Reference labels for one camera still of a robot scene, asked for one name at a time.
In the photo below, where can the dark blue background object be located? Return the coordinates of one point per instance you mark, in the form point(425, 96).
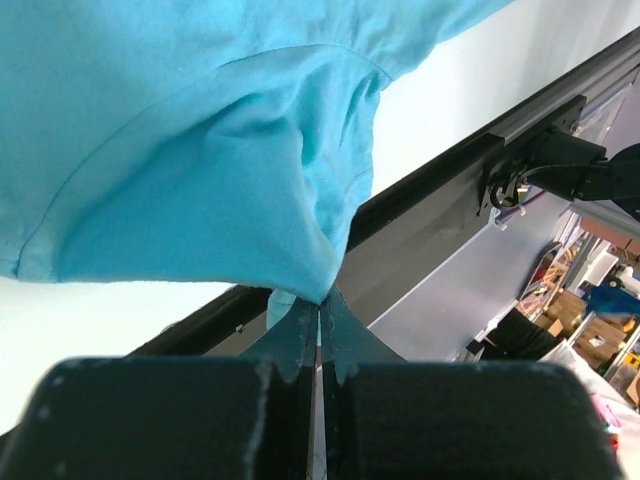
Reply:
point(604, 300)

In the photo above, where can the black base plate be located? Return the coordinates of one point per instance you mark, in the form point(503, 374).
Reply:
point(415, 225)

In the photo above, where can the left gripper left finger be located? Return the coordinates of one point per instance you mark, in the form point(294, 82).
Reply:
point(176, 417)

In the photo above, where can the light blue t-shirt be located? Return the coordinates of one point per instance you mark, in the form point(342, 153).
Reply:
point(197, 141)

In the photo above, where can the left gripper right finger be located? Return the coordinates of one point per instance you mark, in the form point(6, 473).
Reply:
point(389, 418)

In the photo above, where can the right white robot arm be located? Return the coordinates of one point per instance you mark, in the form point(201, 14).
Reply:
point(566, 166)

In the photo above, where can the cardboard boxes in background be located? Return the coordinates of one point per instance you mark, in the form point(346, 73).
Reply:
point(597, 338)

